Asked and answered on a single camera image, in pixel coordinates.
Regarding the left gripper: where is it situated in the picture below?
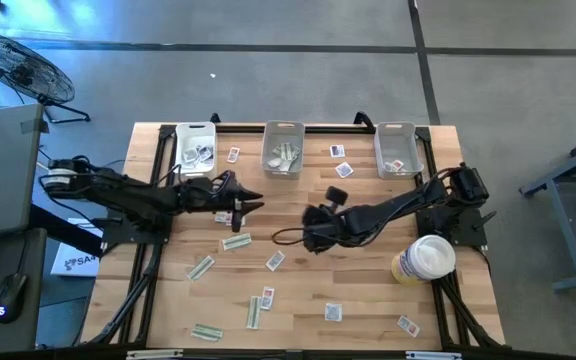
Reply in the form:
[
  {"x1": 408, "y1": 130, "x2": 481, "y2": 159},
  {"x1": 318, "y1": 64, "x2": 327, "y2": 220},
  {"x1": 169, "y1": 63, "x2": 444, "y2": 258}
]
[{"x1": 181, "y1": 169, "x2": 266, "y2": 234}]

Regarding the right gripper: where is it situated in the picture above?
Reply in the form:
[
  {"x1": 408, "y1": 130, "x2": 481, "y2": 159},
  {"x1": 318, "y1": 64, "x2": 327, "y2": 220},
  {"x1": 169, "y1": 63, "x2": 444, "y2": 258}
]
[{"x1": 301, "y1": 185, "x2": 353, "y2": 254}]

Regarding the grey white small packet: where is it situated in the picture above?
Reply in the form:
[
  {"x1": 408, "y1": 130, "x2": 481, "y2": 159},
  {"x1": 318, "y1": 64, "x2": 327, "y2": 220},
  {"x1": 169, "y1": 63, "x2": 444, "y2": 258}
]
[{"x1": 264, "y1": 250, "x2": 287, "y2": 273}]

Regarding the white plastic bin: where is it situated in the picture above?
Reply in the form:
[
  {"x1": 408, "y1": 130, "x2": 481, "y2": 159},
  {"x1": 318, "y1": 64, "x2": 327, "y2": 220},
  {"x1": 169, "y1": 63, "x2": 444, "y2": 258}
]
[{"x1": 174, "y1": 121, "x2": 218, "y2": 177}]

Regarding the grey plastic bin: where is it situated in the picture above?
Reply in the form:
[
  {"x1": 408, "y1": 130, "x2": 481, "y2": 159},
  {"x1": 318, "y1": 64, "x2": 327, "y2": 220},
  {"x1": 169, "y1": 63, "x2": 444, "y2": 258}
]
[
  {"x1": 373, "y1": 121, "x2": 425, "y2": 180},
  {"x1": 260, "y1": 119, "x2": 307, "y2": 180}
]

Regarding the yellow wipes canister white lid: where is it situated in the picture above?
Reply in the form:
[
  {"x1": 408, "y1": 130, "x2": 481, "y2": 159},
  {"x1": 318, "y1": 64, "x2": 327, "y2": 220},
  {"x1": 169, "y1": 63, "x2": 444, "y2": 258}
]
[{"x1": 391, "y1": 234, "x2": 457, "y2": 287}]

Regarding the white paper sheet on floor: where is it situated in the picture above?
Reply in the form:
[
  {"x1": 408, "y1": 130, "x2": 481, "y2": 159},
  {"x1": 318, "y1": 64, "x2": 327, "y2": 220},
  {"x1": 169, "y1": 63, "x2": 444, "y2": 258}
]
[{"x1": 50, "y1": 217, "x2": 105, "y2": 278}]

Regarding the dark desk surface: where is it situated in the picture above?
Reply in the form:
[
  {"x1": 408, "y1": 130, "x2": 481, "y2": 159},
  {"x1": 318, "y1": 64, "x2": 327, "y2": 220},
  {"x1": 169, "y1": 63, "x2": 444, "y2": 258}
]
[{"x1": 0, "y1": 227, "x2": 48, "y2": 354}]

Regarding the blue-grey metal bench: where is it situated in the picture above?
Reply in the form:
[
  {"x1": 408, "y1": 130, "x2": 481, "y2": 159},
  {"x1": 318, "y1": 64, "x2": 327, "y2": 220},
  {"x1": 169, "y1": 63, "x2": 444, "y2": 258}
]
[{"x1": 519, "y1": 127, "x2": 576, "y2": 294}]

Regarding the black computer mouse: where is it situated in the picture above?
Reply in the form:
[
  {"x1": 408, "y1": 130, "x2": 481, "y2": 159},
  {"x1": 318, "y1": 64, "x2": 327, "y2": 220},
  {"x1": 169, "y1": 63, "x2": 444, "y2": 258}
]
[{"x1": 0, "y1": 272, "x2": 29, "y2": 325}]

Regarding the black floor fan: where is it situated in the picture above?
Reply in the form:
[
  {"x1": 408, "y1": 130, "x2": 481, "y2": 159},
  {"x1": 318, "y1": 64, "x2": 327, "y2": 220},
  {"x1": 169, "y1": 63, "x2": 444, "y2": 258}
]
[{"x1": 0, "y1": 31, "x2": 92, "y2": 125}]

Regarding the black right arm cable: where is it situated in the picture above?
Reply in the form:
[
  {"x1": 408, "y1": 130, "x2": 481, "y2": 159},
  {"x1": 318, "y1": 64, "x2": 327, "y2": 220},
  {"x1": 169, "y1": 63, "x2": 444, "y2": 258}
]
[{"x1": 271, "y1": 227, "x2": 314, "y2": 247}]

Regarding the silver metal bracket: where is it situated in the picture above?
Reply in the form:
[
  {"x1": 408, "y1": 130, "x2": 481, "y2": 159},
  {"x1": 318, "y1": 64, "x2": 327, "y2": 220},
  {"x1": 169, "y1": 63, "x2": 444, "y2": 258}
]
[
  {"x1": 406, "y1": 350, "x2": 463, "y2": 360},
  {"x1": 126, "y1": 348, "x2": 184, "y2": 360}
]

